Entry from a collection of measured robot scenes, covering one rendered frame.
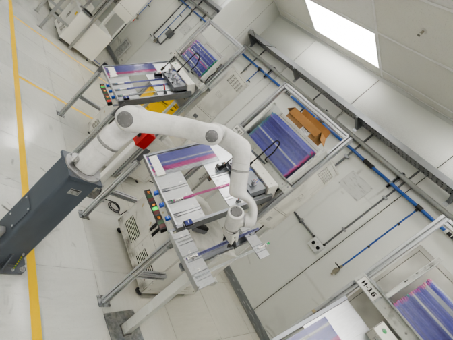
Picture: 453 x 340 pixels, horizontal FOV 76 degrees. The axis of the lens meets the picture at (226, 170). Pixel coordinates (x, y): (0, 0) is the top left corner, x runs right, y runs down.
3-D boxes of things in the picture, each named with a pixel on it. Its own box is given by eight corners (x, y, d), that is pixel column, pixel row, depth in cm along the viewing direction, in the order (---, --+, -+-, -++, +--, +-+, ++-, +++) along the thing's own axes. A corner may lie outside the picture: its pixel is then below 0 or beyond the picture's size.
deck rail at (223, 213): (176, 234, 179) (176, 228, 175) (175, 231, 181) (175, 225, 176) (270, 200, 209) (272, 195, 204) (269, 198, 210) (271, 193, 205)
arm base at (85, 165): (69, 175, 132) (96, 148, 129) (61, 148, 142) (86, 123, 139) (103, 187, 147) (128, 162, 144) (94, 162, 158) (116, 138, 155)
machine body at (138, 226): (134, 298, 212) (195, 246, 202) (112, 224, 253) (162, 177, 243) (188, 298, 264) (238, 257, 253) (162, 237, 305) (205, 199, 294)
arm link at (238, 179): (261, 168, 149) (253, 223, 156) (230, 166, 148) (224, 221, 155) (264, 173, 140) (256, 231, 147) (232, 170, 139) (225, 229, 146)
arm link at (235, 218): (241, 218, 157) (224, 217, 156) (245, 204, 148) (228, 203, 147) (242, 232, 152) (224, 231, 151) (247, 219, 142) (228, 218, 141)
